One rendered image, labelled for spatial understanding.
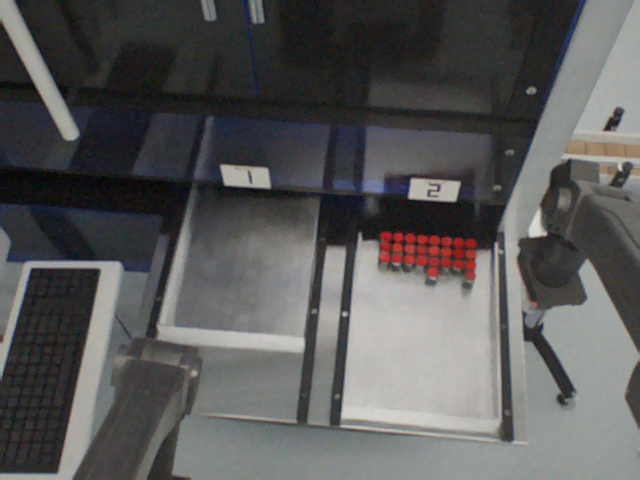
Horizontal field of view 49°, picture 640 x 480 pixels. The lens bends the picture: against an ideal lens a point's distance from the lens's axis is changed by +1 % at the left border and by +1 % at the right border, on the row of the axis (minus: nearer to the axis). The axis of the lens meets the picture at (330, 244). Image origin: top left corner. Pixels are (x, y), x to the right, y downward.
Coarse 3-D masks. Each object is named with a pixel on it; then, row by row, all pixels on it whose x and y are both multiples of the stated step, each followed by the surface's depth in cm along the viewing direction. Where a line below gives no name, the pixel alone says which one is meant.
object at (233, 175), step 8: (224, 168) 124; (232, 168) 124; (240, 168) 123; (248, 168) 123; (256, 168) 123; (264, 168) 123; (224, 176) 126; (232, 176) 126; (240, 176) 126; (256, 176) 125; (264, 176) 125; (232, 184) 128; (240, 184) 128; (248, 184) 127; (256, 184) 127; (264, 184) 127
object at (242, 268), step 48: (192, 192) 138; (240, 192) 141; (288, 192) 141; (192, 240) 135; (240, 240) 135; (288, 240) 135; (192, 288) 130; (240, 288) 130; (288, 288) 129; (240, 336) 123; (288, 336) 121
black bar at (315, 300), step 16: (320, 224) 134; (320, 240) 133; (320, 256) 131; (320, 272) 129; (320, 288) 127; (304, 352) 121; (304, 368) 120; (304, 384) 118; (304, 400) 117; (304, 416) 115
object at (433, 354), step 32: (480, 256) 133; (384, 288) 129; (416, 288) 129; (448, 288) 129; (480, 288) 129; (352, 320) 122; (384, 320) 126; (416, 320) 126; (448, 320) 126; (480, 320) 126; (352, 352) 123; (384, 352) 123; (416, 352) 123; (448, 352) 123; (480, 352) 123; (352, 384) 120; (384, 384) 120; (416, 384) 120; (448, 384) 120; (480, 384) 120; (416, 416) 116; (448, 416) 114; (480, 416) 117
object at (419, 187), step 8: (416, 184) 123; (424, 184) 122; (448, 184) 122; (456, 184) 122; (416, 192) 125; (424, 192) 125; (432, 192) 124; (440, 192) 124; (448, 192) 124; (456, 192) 124; (448, 200) 126
